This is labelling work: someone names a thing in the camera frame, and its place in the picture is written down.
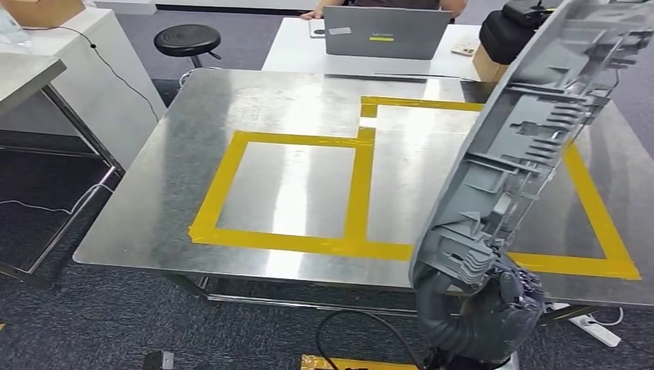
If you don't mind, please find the brown cardboard box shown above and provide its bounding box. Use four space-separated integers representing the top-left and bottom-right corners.
472 43 512 84
0 0 87 29

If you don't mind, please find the black robot foot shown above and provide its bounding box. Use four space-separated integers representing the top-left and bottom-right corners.
142 350 175 370

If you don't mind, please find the stainless steel side table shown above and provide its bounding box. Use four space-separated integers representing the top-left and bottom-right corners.
0 53 126 291

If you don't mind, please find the thin white cable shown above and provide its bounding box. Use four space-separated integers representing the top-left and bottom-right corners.
0 183 116 216

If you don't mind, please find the black handheld device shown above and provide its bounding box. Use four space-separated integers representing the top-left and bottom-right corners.
503 0 563 28

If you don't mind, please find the grey laptop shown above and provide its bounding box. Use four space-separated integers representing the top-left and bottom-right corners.
323 5 454 61

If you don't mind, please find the silver plastic wheel hubcap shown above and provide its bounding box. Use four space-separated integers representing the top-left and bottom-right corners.
408 0 654 292

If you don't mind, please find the thin black cord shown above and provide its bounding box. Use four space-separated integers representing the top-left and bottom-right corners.
22 25 160 123

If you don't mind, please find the clear plastic bag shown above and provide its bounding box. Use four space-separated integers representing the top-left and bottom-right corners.
0 7 32 49

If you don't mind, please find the black carry case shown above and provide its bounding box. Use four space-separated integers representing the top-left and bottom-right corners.
479 8 543 66

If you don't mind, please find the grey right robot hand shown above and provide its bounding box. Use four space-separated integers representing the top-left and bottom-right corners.
413 252 546 365

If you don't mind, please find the white power strip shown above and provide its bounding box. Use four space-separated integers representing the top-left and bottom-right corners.
569 314 622 348

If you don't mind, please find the white floor cable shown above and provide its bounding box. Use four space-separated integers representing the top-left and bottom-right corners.
549 302 625 328

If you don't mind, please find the white counter cabinet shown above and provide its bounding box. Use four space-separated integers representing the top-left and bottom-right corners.
0 7 167 172

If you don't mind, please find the white office desk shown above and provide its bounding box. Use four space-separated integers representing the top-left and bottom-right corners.
261 18 484 82

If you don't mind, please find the person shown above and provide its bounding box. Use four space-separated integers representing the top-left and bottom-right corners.
300 0 468 22

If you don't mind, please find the black round stool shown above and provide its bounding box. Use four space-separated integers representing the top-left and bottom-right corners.
153 24 223 88

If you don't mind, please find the stainless steel workbench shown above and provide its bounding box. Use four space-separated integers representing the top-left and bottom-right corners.
72 67 654 325

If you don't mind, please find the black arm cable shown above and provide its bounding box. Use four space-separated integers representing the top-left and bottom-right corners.
315 308 427 370

